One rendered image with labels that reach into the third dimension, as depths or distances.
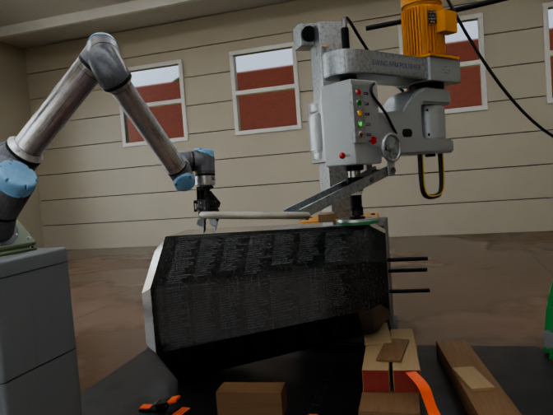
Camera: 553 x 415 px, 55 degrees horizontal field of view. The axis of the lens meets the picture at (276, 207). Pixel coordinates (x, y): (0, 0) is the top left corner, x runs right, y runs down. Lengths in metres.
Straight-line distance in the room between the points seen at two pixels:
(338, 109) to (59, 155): 8.89
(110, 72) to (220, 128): 7.45
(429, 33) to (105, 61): 1.91
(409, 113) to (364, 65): 0.41
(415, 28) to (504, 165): 5.64
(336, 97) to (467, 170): 6.08
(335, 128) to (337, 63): 0.31
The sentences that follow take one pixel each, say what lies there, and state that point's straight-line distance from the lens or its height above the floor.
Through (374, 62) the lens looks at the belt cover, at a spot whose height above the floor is 1.62.
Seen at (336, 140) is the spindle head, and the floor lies 1.24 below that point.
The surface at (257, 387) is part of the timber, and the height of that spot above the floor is 0.13.
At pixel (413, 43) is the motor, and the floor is 1.78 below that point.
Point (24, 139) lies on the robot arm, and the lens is 2.27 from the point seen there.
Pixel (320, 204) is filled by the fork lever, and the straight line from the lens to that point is 2.49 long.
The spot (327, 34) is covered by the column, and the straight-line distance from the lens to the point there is 3.57.
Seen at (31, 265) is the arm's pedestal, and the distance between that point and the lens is 2.20.
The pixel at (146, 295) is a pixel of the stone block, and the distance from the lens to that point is 2.76.
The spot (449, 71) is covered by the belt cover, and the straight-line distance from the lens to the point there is 3.28.
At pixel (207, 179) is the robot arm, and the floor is 1.09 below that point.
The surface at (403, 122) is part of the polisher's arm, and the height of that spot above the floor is 1.32.
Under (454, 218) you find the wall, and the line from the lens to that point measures 8.66.
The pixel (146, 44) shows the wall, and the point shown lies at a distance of 10.26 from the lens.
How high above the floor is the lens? 1.06
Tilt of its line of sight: 3 degrees down
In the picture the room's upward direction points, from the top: 4 degrees counter-clockwise
